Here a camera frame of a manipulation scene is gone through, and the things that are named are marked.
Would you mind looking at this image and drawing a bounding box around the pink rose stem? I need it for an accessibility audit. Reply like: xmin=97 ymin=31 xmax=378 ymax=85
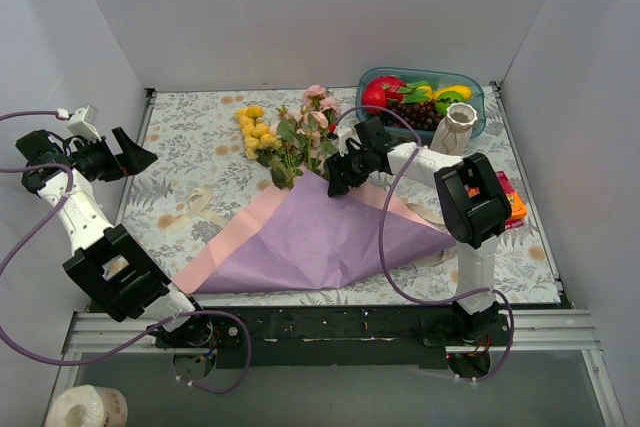
xmin=294 ymin=85 xmax=341 ymax=176
xmin=270 ymin=106 xmax=309 ymax=189

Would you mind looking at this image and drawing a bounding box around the purple and pink wrapping paper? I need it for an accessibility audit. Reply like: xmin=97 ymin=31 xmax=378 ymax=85
xmin=172 ymin=172 xmax=455 ymax=293

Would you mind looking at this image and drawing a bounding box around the cream printed ribbon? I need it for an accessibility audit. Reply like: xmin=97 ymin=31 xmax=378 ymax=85
xmin=166 ymin=182 xmax=444 ymax=272

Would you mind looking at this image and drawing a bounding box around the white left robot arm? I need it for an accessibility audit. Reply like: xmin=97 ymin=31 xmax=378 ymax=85
xmin=16 ymin=128 xmax=213 ymax=347

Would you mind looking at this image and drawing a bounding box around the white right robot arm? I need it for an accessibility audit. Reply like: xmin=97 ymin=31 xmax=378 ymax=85
xmin=325 ymin=118 xmax=511 ymax=345

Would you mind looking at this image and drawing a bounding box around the white ribbed ceramic vase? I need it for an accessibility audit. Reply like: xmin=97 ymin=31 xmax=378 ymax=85
xmin=429 ymin=102 xmax=478 ymax=156

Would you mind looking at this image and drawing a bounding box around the red dragon fruit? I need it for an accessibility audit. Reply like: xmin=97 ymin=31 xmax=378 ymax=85
xmin=361 ymin=76 xmax=407 ymax=115

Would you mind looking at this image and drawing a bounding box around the dark grape bunch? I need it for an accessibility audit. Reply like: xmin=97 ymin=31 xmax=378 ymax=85
xmin=366 ymin=101 xmax=444 ymax=132

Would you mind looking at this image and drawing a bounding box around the floral patterned table mat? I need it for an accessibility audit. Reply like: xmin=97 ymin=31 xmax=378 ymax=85
xmin=121 ymin=90 xmax=561 ymax=306

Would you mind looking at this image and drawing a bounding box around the yellow mango with leaves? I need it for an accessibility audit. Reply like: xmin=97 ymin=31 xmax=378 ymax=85
xmin=397 ymin=81 xmax=434 ymax=104

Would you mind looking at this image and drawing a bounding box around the yellow rose bunch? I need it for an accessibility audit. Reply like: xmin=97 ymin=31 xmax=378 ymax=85
xmin=234 ymin=104 xmax=282 ymax=167

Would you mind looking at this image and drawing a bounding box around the green lime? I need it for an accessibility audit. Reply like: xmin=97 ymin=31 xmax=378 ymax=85
xmin=435 ymin=90 xmax=465 ymax=116

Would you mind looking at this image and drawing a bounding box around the teal plastic fruit basket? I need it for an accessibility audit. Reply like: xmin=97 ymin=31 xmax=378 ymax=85
xmin=356 ymin=67 xmax=486 ymax=144

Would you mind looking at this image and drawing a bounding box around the yellow lemon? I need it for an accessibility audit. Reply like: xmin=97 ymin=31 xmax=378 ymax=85
xmin=434 ymin=84 xmax=473 ymax=101

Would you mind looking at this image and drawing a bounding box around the orange pink snack box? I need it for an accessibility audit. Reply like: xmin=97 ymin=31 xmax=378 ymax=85
xmin=496 ymin=171 xmax=528 ymax=230

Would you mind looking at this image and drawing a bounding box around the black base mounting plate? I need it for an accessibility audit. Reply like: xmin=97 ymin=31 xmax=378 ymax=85
xmin=153 ymin=305 xmax=511 ymax=372

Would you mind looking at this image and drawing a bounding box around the white paper towel roll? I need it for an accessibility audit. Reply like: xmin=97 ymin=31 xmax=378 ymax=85
xmin=45 ymin=385 xmax=128 ymax=427

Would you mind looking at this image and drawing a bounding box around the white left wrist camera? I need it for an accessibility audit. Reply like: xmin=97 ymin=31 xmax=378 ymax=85
xmin=66 ymin=104 xmax=101 ymax=141

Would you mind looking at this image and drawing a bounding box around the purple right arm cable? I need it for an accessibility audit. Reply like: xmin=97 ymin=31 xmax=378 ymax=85
xmin=334 ymin=105 xmax=514 ymax=384

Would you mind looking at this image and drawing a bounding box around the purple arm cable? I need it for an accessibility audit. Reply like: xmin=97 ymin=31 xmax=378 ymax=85
xmin=0 ymin=109 xmax=251 ymax=394
xmin=334 ymin=105 xmax=514 ymax=384

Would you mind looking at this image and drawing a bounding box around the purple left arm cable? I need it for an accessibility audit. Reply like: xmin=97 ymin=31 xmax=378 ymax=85
xmin=0 ymin=109 xmax=251 ymax=394

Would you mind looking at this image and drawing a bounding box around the aluminium rail frame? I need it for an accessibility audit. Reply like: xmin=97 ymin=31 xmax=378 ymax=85
xmin=53 ymin=306 xmax=638 ymax=426

